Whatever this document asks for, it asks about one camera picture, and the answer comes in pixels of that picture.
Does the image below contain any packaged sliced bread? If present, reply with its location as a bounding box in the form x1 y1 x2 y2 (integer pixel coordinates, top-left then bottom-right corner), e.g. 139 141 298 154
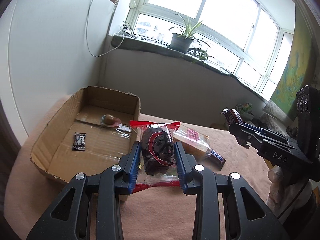
173 125 210 159

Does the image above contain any small spider plant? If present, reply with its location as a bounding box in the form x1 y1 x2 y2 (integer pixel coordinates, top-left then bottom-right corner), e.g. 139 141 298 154
187 48 215 67

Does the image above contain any potted spider plant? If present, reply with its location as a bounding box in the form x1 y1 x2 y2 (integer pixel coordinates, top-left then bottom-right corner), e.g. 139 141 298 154
168 14 209 54

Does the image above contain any pink towel table cover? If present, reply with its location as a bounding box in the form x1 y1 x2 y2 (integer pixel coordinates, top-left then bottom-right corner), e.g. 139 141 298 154
3 94 286 240

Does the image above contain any right gloved hand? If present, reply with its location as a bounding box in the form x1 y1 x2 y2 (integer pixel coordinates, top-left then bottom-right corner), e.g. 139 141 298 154
267 166 313 216

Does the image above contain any brown red chocolate bar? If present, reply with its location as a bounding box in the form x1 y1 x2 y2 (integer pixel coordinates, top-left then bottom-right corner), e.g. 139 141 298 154
220 108 244 127

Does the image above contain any red dark dried fruit bag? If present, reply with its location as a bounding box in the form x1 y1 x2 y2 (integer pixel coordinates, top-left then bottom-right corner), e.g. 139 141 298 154
130 120 181 193

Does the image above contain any open cardboard box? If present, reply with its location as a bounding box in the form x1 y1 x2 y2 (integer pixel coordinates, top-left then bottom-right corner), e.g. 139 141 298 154
30 85 141 184

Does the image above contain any Snickers bar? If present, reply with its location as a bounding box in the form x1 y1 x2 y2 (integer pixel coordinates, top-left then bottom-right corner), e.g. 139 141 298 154
203 148 226 170

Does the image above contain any small black snack packet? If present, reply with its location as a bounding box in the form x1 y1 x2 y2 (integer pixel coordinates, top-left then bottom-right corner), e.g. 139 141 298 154
72 133 86 151

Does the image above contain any black camera box right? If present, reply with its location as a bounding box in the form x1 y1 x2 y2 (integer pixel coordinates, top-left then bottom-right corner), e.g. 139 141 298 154
296 85 319 160

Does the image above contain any green white tissue box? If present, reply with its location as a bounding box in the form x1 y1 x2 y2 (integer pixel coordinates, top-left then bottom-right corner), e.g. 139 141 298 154
235 103 254 120

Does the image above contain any yellow green wall map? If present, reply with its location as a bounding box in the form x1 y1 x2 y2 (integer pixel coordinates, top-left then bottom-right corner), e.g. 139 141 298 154
264 14 313 123

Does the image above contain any brown egg in wrapper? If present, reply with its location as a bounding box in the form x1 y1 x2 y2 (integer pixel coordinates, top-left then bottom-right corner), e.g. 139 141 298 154
101 114 121 127

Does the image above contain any white hanging cable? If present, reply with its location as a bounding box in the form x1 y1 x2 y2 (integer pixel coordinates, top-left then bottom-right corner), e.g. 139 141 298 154
85 0 126 58

